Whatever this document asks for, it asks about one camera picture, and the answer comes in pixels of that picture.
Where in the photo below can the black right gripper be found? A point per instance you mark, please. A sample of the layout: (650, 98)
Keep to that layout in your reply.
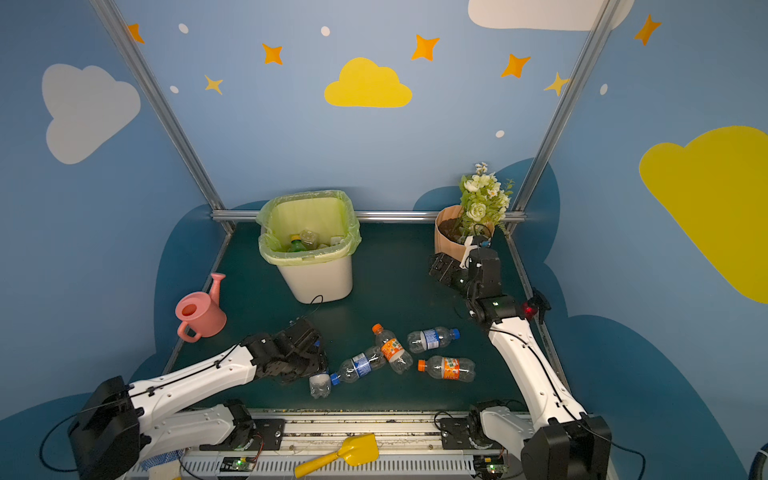
(453, 273)

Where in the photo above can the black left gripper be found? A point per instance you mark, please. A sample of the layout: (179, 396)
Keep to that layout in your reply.
(298, 351)

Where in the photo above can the clear bottle blue label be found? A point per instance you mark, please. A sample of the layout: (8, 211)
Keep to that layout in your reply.
(320, 385)
(309, 239)
(359, 366)

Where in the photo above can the clear bottle blue cap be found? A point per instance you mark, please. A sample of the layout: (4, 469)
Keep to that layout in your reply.
(430, 339)

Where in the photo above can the clear bottle orange cap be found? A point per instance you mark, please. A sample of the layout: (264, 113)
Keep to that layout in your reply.
(448, 368)

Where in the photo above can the clear bottle orange label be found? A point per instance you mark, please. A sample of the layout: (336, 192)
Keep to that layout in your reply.
(393, 351)

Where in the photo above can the green plastic bottle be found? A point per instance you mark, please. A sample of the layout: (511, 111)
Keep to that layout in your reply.
(296, 244)

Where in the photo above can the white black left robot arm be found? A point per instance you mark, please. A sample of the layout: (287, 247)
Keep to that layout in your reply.
(122, 425)

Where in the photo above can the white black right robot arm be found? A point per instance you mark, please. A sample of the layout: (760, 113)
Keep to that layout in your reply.
(559, 440)

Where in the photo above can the white plastic trash bin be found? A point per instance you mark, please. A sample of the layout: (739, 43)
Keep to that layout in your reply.
(326, 282)

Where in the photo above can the green bin liner bag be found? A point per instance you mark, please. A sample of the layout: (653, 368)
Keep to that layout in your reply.
(326, 212)

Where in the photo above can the white artificial flowers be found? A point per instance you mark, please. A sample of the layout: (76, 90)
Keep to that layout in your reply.
(484, 202)

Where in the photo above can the pink plastic watering can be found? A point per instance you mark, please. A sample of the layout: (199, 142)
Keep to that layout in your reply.
(200, 313)

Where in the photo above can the yellow plastic shovel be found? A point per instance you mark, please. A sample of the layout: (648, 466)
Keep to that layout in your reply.
(354, 451)

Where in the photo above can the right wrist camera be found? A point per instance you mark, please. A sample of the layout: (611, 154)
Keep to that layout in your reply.
(476, 241)

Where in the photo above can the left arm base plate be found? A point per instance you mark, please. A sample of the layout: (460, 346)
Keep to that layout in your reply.
(268, 434)

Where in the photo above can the white perforated cable duct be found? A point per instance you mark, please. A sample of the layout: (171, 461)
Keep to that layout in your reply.
(386, 467)

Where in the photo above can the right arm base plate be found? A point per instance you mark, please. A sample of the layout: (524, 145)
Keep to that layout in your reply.
(455, 434)

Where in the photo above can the aluminium rear frame rail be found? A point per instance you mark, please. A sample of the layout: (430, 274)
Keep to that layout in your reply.
(398, 217)

